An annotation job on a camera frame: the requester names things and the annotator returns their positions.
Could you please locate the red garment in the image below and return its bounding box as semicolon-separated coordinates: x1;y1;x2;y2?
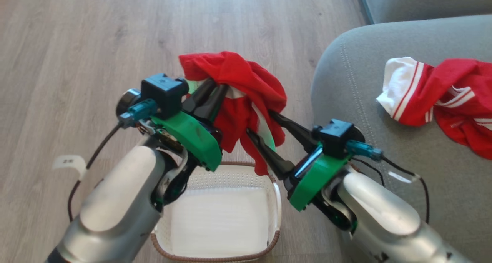
179;51;288;176

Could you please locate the teal camera connector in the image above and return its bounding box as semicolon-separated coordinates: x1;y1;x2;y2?
118;99;158;127
346;140;384;161

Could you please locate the red and white shirt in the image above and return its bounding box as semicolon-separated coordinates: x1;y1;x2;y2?
376;57;492;160

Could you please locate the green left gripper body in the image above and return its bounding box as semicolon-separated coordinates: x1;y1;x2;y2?
150;109;223;172

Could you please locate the grey sofa with yellow back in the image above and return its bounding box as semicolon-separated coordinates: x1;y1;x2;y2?
311;0;492;263

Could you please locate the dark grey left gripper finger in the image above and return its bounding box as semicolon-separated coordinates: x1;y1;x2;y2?
182;78;218;113
193;84;230;122

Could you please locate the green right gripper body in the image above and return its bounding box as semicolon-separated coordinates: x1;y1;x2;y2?
284;147;349;212

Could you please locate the teal left camera connector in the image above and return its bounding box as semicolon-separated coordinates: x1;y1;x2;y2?
118;99;158;127

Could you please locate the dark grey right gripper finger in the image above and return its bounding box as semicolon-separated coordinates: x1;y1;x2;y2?
268;109;319;153
245;128;296;180

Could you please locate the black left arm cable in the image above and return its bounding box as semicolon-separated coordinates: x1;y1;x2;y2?
68;123;123;222

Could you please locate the white cable label tag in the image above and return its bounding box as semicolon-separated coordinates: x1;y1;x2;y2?
52;155;87;181

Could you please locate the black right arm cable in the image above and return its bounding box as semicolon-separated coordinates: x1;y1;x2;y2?
381;155;430;224

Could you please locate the clear cable tape tag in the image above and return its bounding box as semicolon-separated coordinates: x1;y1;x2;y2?
387;171;422;184

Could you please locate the white laundry basket brown rim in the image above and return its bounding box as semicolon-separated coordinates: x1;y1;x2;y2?
150;161;282;263

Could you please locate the teal right camera connector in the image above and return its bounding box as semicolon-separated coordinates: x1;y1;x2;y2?
346;140;384;161

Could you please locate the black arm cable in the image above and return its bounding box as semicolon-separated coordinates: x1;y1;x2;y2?
68;123;123;222
381;155;430;224

